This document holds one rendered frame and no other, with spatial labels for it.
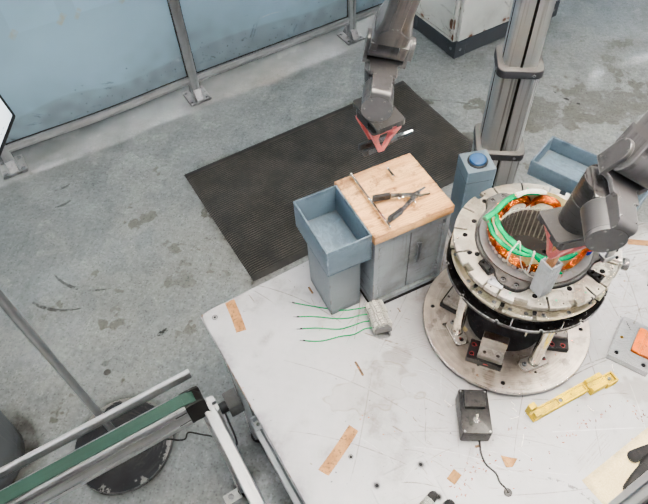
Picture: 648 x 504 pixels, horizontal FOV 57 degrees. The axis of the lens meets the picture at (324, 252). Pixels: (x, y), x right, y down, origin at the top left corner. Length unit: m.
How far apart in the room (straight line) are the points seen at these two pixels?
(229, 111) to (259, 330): 2.00
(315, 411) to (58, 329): 1.50
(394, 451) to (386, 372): 0.18
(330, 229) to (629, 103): 2.44
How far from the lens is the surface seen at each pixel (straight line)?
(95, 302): 2.66
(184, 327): 2.47
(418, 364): 1.43
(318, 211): 1.40
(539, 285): 1.17
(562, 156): 1.57
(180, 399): 1.46
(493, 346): 1.40
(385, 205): 1.32
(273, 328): 1.48
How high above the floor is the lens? 2.05
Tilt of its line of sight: 52 degrees down
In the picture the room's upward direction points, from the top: 4 degrees counter-clockwise
